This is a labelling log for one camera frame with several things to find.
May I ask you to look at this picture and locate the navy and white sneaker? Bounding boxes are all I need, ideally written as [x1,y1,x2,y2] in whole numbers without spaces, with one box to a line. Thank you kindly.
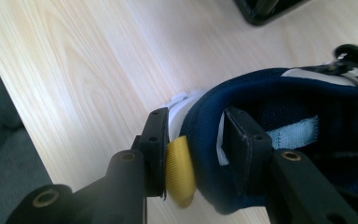
[162,43,358,217]

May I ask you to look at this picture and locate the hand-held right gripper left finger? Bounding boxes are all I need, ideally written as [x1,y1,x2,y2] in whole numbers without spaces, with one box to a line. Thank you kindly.
[131,107,171,199]

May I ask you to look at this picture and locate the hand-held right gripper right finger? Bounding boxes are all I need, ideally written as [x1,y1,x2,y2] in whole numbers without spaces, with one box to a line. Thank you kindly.
[223,106,274,198]

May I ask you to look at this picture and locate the red and black shoe rack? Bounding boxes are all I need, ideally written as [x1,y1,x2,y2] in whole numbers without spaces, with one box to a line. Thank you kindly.
[232,0,312,27]

